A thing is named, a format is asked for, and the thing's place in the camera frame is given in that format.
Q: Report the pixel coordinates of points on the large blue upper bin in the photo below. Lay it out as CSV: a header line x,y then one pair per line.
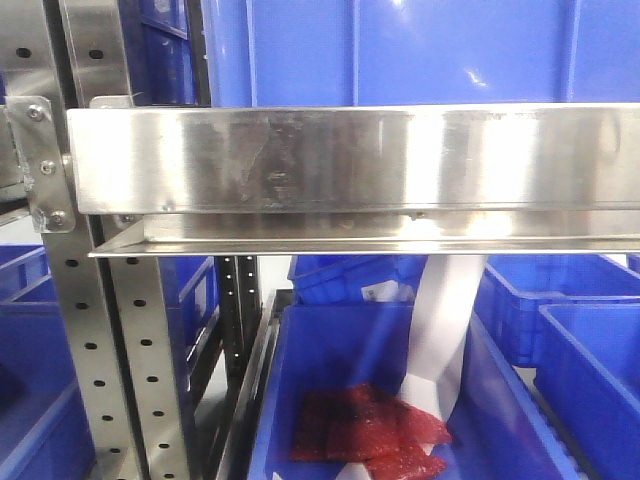
x,y
356,53

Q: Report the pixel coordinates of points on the perforated steel shelf upright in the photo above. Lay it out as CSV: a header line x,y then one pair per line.
x,y
125,347

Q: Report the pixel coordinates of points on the steel bracket plate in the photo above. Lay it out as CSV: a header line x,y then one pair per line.
x,y
35,136

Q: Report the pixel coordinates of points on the blue bin rear centre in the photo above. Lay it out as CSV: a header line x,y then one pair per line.
x,y
343,279

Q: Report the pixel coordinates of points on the blue bin far right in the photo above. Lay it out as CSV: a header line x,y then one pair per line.
x,y
588,373

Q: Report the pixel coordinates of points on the blue bin left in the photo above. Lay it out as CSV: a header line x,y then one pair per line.
x,y
44,431

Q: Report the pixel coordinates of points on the stainless steel shelf beam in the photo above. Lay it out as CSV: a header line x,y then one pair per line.
x,y
458,179

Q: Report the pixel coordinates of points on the red plastic bags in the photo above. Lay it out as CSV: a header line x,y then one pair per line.
x,y
364,424

